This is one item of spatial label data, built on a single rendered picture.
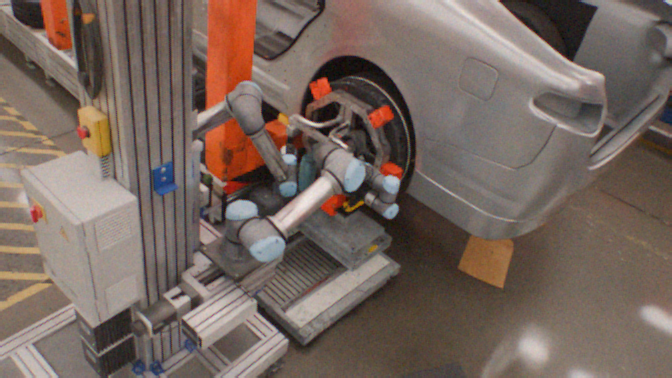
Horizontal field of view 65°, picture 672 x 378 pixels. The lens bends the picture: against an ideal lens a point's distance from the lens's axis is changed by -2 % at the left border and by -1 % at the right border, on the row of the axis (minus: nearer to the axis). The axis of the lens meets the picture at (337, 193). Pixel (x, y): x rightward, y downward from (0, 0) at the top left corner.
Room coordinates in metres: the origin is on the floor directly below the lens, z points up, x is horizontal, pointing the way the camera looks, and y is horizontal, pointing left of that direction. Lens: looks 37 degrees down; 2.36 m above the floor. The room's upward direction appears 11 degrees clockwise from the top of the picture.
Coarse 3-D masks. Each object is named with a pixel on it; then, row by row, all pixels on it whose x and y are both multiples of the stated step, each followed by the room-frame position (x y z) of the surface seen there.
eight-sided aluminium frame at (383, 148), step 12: (324, 96) 2.49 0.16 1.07; (336, 96) 2.44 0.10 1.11; (348, 96) 2.45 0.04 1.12; (312, 108) 2.53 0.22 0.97; (360, 108) 2.35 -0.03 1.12; (372, 108) 2.37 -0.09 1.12; (312, 120) 2.56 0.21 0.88; (372, 132) 2.29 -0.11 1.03; (312, 144) 2.56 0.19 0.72; (384, 144) 2.29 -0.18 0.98; (384, 156) 2.25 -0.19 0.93
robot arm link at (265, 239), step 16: (336, 160) 1.71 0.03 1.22; (352, 160) 1.70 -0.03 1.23; (336, 176) 1.64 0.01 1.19; (352, 176) 1.65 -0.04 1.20; (304, 192) 1.59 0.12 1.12; (320, 192) 1.59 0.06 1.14; (336, 192) 1.63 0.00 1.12; (288, 208) 1.53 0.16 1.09; (304, 208) 1.54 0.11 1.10; (256, 224) 1.46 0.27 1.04; (272, 224) 1.45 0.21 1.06; (288, 224) 1.48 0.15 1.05; (240, 240) 1.43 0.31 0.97; (256, 240) 1.40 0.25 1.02; (272, 240) 1.40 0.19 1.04; (256, 256) 1.37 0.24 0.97; (272, 256) 1.40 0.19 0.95
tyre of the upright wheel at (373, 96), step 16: (352, 80) 2.53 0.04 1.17; (368, 80) 2.55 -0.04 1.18; (384, 80) 2.59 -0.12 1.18; (368, 96) 2.43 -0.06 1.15; (384, 96) 2.45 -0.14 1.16; (400, 96) 2.50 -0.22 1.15; (400, 112) 2.41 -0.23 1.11; (384, 128) 2.35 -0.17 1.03; (400, 128) 2.34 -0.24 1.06; (400, 144) 2.30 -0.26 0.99; (400, 160) 2.29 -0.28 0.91
